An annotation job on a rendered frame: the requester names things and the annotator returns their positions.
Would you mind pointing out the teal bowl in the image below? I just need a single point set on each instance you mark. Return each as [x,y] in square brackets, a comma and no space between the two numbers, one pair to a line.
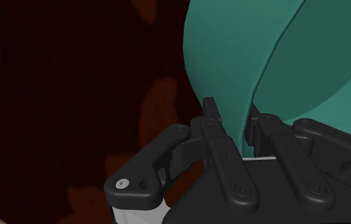
[225,56]

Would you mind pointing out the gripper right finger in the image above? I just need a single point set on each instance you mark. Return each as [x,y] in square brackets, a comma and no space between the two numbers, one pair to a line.
[299,161]

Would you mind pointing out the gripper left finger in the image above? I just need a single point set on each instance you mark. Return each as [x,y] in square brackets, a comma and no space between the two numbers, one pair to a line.
[222,155]

